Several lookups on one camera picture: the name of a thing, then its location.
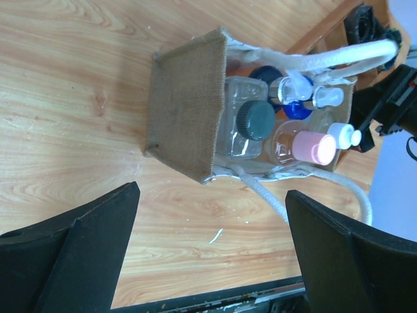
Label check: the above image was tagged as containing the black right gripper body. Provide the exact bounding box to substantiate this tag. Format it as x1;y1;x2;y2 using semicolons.
375;67;416;136

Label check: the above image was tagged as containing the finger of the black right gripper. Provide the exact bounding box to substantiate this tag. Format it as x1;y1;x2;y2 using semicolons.
351;65;409;153

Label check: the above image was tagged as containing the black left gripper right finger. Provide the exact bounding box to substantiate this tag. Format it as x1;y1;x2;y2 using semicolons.
285;190;416;312

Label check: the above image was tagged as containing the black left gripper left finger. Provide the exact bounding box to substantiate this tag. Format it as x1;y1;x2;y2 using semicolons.
1;182;140;312

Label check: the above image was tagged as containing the clear bottle white cap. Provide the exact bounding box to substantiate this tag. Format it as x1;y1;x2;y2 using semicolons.
308;112;362;150

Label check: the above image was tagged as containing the printed canvas tote bag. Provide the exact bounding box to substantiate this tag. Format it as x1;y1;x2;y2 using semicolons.
145;28;399;225

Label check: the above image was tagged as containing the bright blue pump bottle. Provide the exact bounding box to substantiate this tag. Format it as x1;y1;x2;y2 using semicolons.
283;86;344;120

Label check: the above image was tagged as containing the black rolled tie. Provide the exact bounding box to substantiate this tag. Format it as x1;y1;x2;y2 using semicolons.
344;5;377;45

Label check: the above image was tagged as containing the clear bottle pink cap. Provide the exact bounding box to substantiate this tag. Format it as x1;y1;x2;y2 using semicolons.
263;120;337;166

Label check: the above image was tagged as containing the dark blue pump bottle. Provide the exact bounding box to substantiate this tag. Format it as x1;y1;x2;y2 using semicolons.
248;65;313;102

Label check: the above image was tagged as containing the clear bottle dark cap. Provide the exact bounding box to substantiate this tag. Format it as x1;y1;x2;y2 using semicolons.
216;76;276;159

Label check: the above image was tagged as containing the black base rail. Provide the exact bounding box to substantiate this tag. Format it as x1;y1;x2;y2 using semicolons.
111;276;311;312

